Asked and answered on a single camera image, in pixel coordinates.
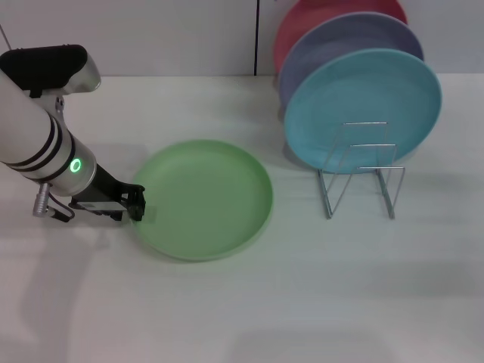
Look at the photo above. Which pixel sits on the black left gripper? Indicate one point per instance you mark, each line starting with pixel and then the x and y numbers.
pixel 102 189

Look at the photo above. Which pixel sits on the green round plate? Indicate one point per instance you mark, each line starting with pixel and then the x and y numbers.
pixel 211 200

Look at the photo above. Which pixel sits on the red round plate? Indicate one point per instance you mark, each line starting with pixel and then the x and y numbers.
pixel 302 22

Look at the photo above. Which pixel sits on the cyan round plate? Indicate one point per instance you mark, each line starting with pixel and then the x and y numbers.
pixel 363 94

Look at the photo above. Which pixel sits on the purple round plate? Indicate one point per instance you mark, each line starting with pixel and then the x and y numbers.
pixel 340 41

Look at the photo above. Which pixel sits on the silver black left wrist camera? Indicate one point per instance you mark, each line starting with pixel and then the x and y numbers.
pixel 49 68

